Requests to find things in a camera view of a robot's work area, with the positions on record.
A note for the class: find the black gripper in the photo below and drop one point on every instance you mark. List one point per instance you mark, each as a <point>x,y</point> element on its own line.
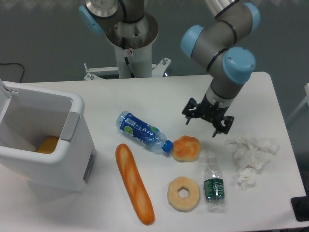
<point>212,108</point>

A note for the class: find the round knotted bread roll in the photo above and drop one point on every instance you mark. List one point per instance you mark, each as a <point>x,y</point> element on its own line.
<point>186,149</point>

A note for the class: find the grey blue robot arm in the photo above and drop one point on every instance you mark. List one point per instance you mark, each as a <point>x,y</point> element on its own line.
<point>214,48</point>

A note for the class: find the long baguette bread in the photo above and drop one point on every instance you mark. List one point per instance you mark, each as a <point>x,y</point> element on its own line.
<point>134,185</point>

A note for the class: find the crumpled white tissue paper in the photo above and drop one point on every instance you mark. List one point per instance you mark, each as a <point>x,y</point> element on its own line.
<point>250,155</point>

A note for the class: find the blue label plastic bottle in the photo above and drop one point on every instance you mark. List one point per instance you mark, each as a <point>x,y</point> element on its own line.
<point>148,135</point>

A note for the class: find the green label clear bottle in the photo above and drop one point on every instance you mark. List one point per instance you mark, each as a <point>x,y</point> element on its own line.
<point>213,184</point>

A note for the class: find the white furniture at right edge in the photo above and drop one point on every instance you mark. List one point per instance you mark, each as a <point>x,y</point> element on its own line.
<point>300,109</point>

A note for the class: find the black device at edge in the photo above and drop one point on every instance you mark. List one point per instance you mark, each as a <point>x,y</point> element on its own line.
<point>300,207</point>

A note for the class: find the yellow item inside cooler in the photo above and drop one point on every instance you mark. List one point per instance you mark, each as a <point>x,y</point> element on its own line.
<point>48,146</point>

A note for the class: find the white open cooler box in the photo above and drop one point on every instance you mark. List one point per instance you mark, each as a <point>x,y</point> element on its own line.
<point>29,115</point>

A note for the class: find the white metal base frame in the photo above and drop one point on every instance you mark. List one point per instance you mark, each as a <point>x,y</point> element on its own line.
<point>158,70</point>

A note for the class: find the ring shaped donut bread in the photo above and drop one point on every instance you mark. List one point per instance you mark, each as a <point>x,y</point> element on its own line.
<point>183,194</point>

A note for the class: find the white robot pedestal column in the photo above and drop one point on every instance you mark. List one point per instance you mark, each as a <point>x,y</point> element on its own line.
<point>133,44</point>

